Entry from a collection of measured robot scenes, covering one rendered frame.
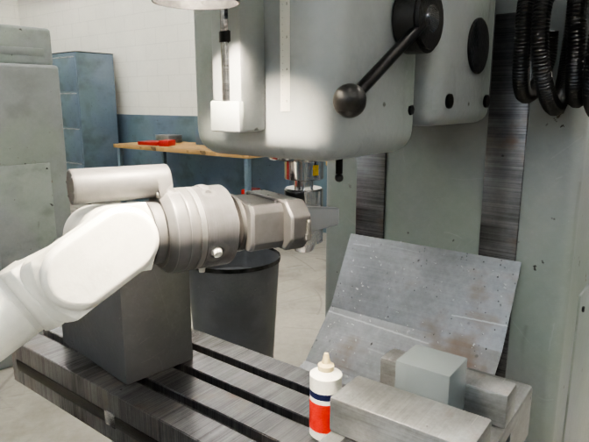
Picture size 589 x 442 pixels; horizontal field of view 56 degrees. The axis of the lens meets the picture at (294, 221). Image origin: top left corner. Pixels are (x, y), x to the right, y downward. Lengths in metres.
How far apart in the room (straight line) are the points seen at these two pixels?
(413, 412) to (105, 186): 0.37
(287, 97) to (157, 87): 7.06
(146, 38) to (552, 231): 7.12
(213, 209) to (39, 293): 0.18
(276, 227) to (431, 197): 0.45
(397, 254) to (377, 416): 0.49
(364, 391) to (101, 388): 0.43
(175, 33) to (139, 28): 0.72
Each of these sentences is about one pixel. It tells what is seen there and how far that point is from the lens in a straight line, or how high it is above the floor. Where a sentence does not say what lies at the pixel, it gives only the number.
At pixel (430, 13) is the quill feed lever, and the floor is 1.46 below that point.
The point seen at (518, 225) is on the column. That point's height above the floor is 1.18.
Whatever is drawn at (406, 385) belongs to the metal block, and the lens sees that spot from 0.62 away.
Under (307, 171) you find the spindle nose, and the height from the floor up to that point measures 1.29.
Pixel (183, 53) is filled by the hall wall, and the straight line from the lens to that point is 7.20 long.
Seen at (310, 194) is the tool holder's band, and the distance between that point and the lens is 0.64.
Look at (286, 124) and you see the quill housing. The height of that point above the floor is 1.35.
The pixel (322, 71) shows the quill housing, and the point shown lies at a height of 1.40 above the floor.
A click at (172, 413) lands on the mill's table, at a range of 0.80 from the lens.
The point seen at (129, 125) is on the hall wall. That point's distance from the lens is 8.10.
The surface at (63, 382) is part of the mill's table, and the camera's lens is 0.98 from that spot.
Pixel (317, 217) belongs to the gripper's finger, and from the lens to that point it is 0.64.
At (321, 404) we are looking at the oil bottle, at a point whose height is 1.01.
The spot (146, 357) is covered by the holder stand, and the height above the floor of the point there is 0.99.
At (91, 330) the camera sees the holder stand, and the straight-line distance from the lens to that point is 0.94.
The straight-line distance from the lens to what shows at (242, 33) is 0.55.
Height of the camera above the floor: 1.37
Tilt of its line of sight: 12 degrees down
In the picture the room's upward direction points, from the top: straight up
